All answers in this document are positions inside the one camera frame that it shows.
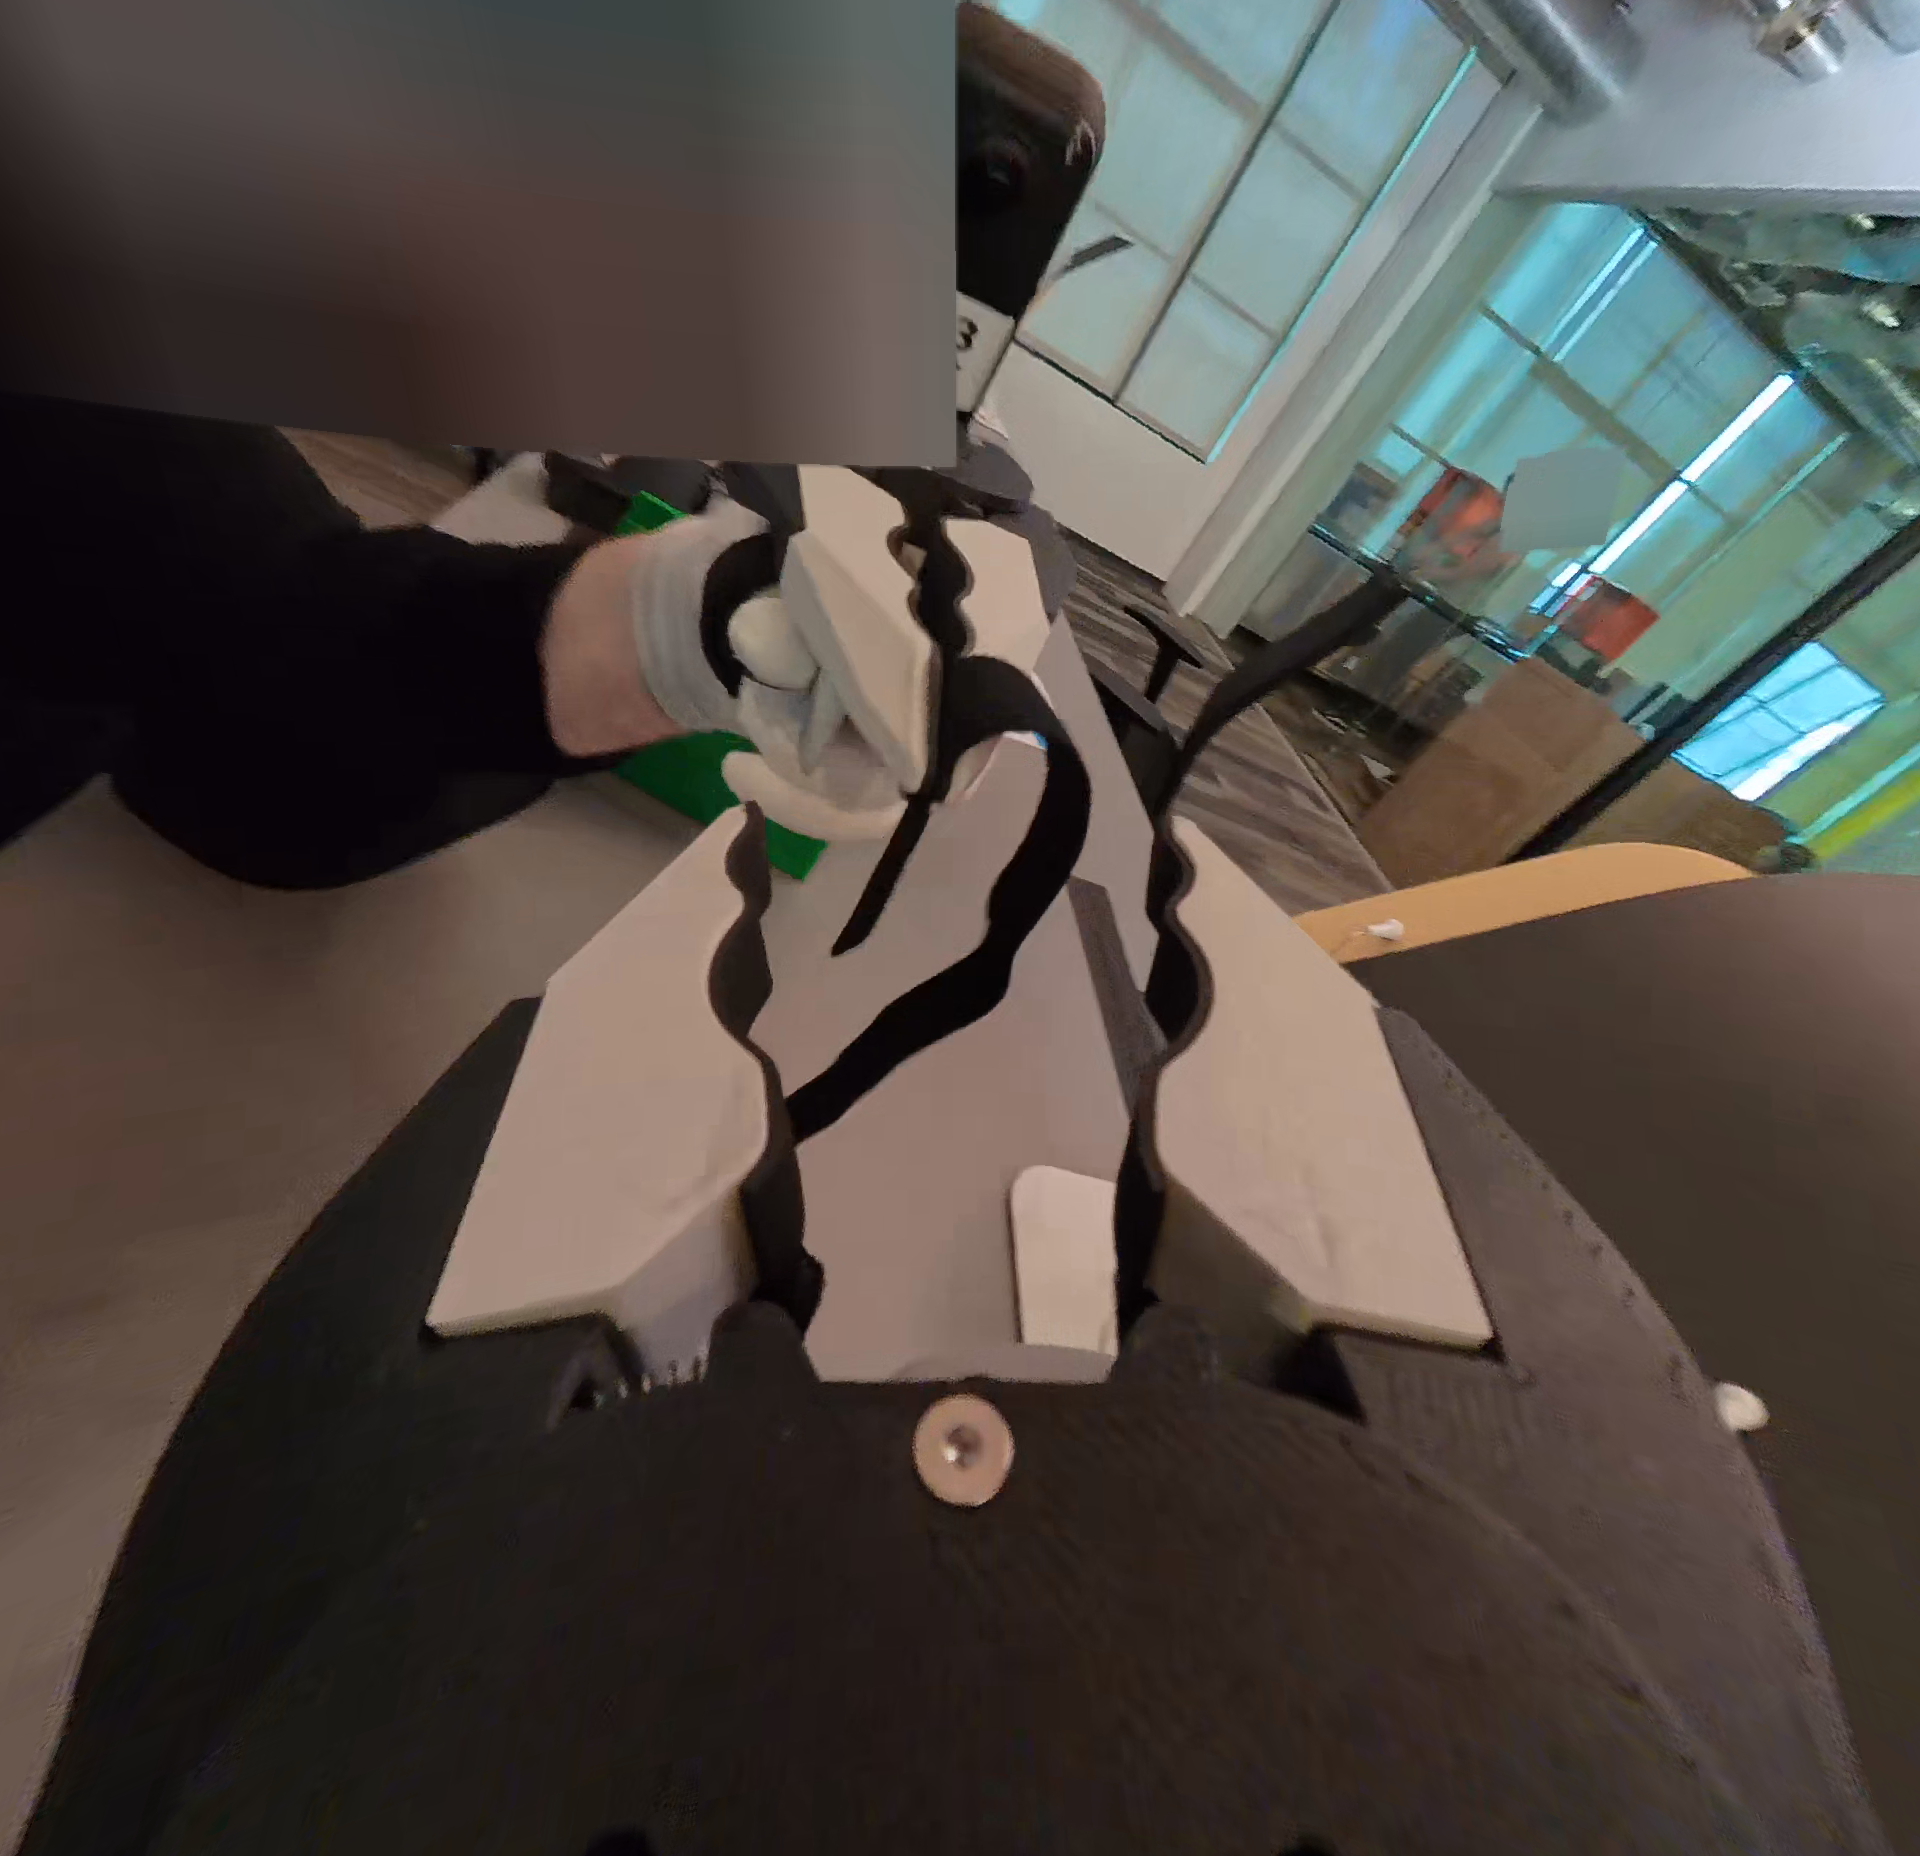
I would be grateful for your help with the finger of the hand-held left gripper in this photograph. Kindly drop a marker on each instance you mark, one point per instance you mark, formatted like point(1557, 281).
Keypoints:
point(855, 610)
point(1004, 581)

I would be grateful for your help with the cardboard boxes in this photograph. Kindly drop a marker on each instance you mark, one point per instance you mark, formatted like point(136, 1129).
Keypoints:
point(1515, 761)

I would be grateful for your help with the round silver air duct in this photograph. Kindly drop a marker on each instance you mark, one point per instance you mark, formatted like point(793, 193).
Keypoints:
point(1515, 10)

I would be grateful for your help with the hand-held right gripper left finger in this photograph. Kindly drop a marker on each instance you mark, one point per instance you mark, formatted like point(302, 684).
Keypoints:
point(600, 1137)

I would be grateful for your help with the person's left hand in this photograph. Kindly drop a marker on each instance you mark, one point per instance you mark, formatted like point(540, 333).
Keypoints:
point(668, 641)

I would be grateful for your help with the green plastic bin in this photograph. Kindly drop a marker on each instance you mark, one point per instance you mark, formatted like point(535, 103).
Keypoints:
point(674, 777)

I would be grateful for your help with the grey gooseneck lamp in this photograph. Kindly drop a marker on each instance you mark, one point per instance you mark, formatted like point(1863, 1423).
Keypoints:
point(1094, 258)

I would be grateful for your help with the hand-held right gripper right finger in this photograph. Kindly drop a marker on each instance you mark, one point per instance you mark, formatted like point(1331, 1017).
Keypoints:
point(1304, 1137)

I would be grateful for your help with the black and white book stand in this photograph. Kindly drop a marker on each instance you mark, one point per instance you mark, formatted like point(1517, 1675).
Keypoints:
point(1650, 1210)

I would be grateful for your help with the black floor lamp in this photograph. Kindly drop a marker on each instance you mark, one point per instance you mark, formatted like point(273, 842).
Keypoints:
point(1725, 679)

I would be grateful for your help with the black office chair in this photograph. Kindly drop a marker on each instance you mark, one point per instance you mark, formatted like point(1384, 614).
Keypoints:
point(1275, 666)

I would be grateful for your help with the orange box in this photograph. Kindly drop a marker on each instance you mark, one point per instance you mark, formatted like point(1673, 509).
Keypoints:
point(1612, 619)
point(1455, 520)

